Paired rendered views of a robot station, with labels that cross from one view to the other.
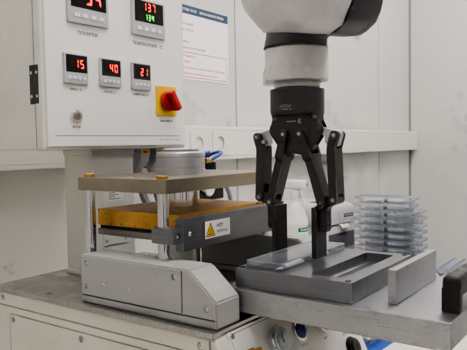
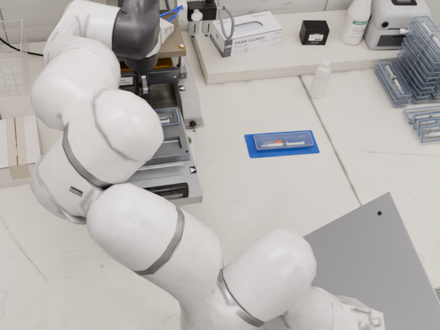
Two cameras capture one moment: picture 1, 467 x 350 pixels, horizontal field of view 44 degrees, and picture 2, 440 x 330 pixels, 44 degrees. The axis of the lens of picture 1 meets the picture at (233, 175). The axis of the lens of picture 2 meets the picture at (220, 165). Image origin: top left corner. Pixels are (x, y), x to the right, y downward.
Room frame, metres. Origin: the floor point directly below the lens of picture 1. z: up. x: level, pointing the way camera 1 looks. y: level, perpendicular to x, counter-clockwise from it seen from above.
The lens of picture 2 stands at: (0.16, -0.79, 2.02)
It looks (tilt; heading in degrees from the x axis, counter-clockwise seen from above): 51 degrees down; 34
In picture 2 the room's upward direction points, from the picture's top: 8 degrees clockwise
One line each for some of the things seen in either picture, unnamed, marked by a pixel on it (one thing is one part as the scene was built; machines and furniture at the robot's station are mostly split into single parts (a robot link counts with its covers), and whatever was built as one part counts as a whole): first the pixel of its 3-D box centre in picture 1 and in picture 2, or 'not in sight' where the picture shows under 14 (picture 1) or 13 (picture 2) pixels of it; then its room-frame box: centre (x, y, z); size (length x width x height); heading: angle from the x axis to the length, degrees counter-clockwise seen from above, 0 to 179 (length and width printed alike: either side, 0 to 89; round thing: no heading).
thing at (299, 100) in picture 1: (297, 121); (141, 63); (0.81, -0.09, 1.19); 0.08 x 0.08 x 0.09
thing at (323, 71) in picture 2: not in sight; (321, 78); (1.49, -0.25, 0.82); 0.05 x 0.05 x 0.14
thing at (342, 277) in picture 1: (326, 269); (145, 136); (0.79, -0.13, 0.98); 0.20 x 0.17 x 0.03; 144
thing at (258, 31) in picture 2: not in sight; (246, 33); (1.48, 0.07, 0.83); 0.23 x 0.12 x 0.07; 154
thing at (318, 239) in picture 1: (319, 232); not in sight; (0.79, -0.12, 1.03); 0.03 x 0.01 x 0.07; 144
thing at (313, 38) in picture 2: not in sight; (313, 32); (1.67, -0.09, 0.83); 0.09 x 0.06 x 0.07; 137
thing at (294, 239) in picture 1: (268, 253); (184, 87); (1.01, -0.06, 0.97); 0.26 x 0.05 x 0.07; 54
